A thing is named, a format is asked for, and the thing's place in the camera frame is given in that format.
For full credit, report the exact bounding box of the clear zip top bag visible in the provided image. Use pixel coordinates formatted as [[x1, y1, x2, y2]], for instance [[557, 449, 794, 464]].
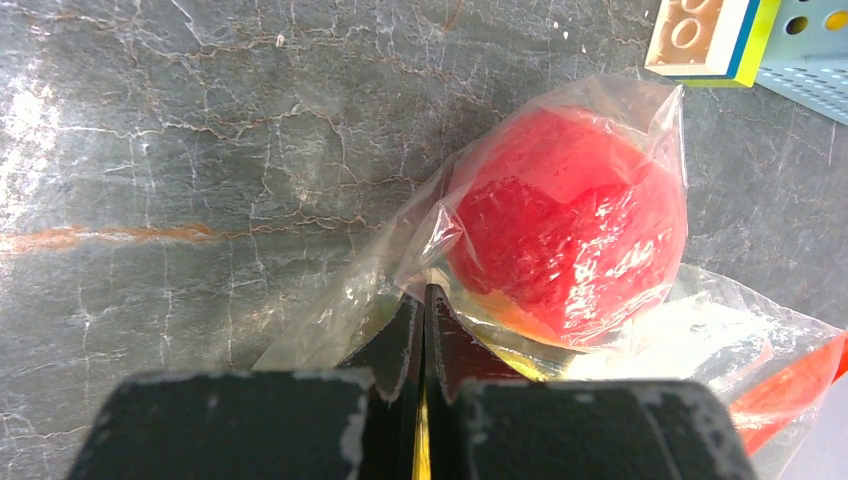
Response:
[[256, 74, 847, 479]]

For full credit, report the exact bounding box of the light blue plastic basket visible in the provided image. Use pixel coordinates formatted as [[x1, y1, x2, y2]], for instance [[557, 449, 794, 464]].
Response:
[[756, 0, 847, 125]]

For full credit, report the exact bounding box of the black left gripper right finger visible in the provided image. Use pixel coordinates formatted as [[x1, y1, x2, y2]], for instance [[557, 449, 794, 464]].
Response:
[[423, 284, 755, 479]]

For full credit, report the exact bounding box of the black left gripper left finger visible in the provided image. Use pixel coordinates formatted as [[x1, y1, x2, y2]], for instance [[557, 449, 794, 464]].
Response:
[[69, 296, 424, 479]]

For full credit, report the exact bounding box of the red toy apple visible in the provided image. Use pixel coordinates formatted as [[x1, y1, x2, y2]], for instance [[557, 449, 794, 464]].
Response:
[[447, 108, 687, 349]]

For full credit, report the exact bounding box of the white green toy block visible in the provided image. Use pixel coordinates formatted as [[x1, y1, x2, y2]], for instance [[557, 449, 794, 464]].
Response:
[[644, 0, 781, 88]]

